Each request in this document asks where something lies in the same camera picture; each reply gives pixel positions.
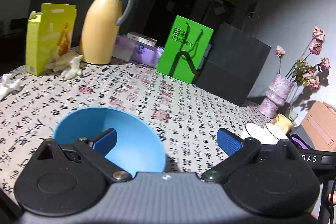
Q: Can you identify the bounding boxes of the yellow mug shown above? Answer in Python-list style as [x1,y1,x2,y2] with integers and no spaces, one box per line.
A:
[272,113,293,134]

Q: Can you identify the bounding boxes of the black paper bag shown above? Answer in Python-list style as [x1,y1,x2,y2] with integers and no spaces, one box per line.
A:
[195,12,270,106]

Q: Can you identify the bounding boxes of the small white box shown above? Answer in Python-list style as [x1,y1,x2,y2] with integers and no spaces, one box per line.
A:
[126,32,157,47]

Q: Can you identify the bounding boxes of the blue bowl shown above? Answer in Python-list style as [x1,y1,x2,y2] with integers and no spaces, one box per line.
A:
[53,106,166,176]

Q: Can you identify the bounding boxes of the purple tissue pack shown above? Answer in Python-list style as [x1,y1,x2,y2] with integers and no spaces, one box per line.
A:
[113,34,164,68]

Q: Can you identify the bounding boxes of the person's hand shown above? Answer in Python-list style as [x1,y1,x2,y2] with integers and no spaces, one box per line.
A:
[328,192,336,205]

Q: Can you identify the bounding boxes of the purple textured vase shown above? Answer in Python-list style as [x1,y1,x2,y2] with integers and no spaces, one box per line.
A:
[258,73,294,118]

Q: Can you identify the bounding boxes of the dried pink flowers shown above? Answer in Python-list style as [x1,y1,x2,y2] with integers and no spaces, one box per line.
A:
[275,26,331,90]

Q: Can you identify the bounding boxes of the yellow snack box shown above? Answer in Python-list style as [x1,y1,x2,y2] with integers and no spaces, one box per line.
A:
[26,3,77,76]

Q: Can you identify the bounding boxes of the white bowl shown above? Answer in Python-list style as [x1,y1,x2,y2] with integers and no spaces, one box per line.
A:
[240,122,278,145]
[265,123,288,140]

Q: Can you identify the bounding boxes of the pink mini suitcase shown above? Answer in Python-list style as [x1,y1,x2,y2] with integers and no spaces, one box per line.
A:
[301,101,336,152]

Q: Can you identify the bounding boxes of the clear drinking glass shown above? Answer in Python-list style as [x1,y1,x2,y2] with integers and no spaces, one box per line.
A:
[285,106,298,122]

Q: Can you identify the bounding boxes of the white rubber glove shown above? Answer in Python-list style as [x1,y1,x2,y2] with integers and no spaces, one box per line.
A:
[45,50,83,80]

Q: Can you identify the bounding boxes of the grey purple cloth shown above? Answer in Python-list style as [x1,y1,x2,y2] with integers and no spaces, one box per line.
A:
[287,134,315,150]

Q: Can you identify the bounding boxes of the crumpled white tissue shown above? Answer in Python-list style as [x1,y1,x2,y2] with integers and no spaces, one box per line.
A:
[0,73,22,100]

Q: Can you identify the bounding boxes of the calligraphy print tablecloth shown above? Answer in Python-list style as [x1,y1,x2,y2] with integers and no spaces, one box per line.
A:
[1,59,269,197]

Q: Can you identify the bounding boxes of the yellow thermos jug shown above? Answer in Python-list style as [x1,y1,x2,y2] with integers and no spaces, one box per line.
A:
[79,0,134,65]

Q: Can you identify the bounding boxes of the green paper bag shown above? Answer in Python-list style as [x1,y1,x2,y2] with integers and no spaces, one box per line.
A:
[157,15,214,84]

